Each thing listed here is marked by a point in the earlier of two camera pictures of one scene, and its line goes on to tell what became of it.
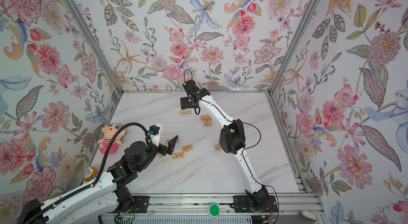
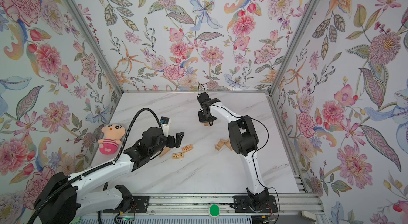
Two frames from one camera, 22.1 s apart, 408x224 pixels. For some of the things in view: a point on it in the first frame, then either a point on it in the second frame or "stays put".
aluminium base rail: [198, 205] stays put
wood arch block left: [218, 146] stays put
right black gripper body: [187, 102] -> [203, 118]
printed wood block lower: [177, 155] stays put
